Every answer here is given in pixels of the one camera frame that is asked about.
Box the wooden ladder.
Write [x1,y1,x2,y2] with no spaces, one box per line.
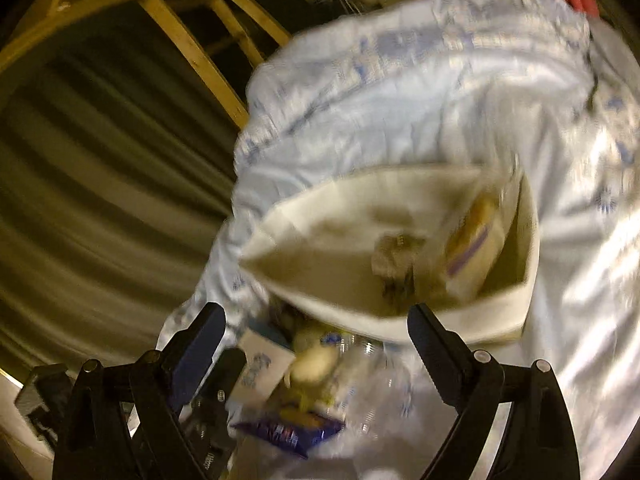
[140,0,296,131]

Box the grey item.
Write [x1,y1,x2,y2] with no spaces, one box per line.
[370,232,426,296]

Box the yellow snack packet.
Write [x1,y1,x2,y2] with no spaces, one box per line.
[435,172,523,301]

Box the olive green curtain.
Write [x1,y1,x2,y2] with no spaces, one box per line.
[0,5,251,386]

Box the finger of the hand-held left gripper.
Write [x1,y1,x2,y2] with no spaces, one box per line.
[180,347,248,480]

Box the wooden bunk bed frame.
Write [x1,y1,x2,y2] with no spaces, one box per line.
[0,0,216,76]

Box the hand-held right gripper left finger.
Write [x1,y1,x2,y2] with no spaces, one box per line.
[52,302,228,480]

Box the white fabric storage bin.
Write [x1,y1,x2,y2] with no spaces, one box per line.
[239,165,541,346]

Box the blue floral quilt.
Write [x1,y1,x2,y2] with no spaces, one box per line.
[155,0,640,480]

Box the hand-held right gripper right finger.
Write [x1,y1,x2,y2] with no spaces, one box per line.
[407,302,583,480]

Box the blue cartoon print box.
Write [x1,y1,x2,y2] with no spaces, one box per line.
[225,327,298,411]

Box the dark blue snack packet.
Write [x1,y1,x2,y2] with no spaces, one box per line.
[232,405,346,461]

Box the clear plastic bottle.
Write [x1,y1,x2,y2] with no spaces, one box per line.
[325,332,416,441]

